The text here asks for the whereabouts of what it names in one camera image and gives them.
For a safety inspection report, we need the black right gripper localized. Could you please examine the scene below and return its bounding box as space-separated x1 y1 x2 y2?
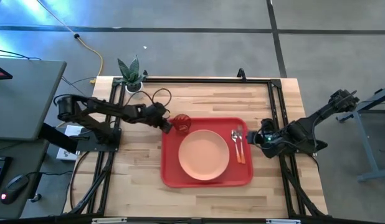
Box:
247 118 277 149

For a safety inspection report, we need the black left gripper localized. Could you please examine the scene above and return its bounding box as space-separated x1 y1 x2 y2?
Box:
145 102 174 135

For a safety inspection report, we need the translucent orange-red cup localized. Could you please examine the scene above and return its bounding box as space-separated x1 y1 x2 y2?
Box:
171 113 193 135

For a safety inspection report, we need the fork with orange handle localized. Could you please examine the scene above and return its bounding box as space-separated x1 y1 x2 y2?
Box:
237 124 247 165

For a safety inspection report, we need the spoon with orange handle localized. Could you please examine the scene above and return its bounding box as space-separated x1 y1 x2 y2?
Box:
231 129 242 164

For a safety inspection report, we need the orange round plate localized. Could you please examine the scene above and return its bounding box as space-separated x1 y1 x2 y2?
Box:
178 129 231 182

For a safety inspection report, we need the red plastic tray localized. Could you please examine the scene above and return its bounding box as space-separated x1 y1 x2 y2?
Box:
160 116 254 189

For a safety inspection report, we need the green plant in white pot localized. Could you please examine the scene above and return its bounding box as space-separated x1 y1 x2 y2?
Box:
113 55 149 95

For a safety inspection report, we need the white label strip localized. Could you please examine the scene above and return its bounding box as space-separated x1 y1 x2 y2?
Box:
265 218 302 224
91 217 128 224

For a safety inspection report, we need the white printed box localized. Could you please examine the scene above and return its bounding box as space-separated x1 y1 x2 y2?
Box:
56 124 85 161

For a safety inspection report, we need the grey desk top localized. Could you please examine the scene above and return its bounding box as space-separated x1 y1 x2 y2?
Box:
0 57 67 141

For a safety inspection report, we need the dark grey desk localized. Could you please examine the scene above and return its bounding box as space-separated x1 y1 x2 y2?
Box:
0 139 49 220

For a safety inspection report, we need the black computer mouse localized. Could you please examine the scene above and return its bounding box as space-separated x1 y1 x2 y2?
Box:
0 174 31 205

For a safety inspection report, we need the dark screen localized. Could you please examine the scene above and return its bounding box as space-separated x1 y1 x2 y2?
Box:
0 63 13 81

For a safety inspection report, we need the black aluminium table frame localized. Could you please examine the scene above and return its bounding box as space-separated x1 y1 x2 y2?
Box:
67 75 330 220

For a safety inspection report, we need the black looped table cable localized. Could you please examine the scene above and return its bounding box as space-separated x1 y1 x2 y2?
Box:
69 150 91 212

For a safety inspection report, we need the yellow cable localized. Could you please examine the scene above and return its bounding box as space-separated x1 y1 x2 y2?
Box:
36 0 104 85

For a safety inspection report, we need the grey metal table frame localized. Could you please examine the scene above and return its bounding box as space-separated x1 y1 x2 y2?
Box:
336 85 385 183

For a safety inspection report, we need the black mouse cable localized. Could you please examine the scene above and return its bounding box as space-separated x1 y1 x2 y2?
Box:
24 169 74 181

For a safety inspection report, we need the thin black floor cable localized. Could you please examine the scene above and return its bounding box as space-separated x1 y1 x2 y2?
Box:
0 47 97 101

